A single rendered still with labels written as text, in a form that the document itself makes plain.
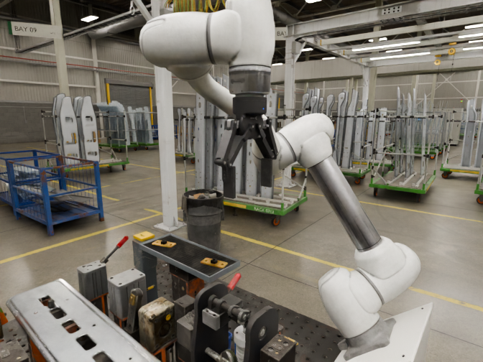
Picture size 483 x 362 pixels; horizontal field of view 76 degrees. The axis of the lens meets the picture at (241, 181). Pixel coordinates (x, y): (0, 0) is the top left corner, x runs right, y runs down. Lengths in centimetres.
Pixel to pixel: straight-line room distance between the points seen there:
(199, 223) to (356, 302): 257
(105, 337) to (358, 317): 82
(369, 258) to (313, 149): 45
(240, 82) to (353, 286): 86
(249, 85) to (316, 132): 54
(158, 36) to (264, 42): 22
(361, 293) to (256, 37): 94
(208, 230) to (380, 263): 260
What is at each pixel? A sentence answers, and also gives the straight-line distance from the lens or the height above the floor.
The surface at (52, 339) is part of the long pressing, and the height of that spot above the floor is 100.
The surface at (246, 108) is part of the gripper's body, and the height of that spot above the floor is 164.
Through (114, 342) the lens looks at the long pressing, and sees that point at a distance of 104.
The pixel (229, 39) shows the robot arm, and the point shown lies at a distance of 67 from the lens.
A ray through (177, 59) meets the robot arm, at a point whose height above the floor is 174.
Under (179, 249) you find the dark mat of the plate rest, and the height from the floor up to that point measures 116.
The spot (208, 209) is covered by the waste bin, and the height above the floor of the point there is 59.
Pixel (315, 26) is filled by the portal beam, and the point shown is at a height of 338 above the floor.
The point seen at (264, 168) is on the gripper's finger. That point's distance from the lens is 76.
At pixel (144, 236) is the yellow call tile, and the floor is 116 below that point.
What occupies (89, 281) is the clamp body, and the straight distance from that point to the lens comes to 133.
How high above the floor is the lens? 162
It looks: 12 degrees down
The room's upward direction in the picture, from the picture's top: straight up
